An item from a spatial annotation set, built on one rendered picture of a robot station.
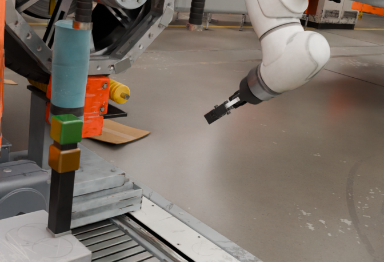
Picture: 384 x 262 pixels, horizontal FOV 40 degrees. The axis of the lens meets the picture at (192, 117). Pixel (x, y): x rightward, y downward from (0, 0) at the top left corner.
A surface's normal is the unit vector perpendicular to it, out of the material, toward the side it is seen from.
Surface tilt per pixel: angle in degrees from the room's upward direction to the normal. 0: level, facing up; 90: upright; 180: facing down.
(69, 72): 92
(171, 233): 0
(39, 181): 67
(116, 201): 90
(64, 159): 90
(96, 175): 0
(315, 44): 54
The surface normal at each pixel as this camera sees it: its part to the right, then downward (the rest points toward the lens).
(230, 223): 0.15, -0.94
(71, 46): 0.18, 0.28
